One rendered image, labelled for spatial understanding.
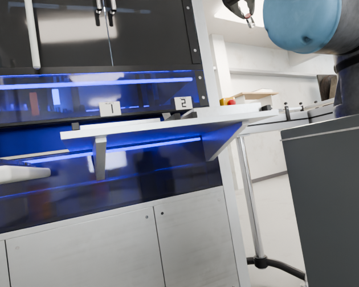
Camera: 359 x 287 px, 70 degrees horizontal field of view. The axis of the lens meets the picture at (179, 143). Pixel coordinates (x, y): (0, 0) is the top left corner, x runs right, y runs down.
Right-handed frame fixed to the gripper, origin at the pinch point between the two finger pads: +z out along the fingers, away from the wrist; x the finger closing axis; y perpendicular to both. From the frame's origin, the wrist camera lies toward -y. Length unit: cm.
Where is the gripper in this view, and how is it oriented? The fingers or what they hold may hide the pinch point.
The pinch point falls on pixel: (247, 15)
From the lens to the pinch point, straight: 93.1
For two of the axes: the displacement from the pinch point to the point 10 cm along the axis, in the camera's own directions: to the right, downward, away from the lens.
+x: -8.4, 2.4, 4.8
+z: 5.4, 4.1, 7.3
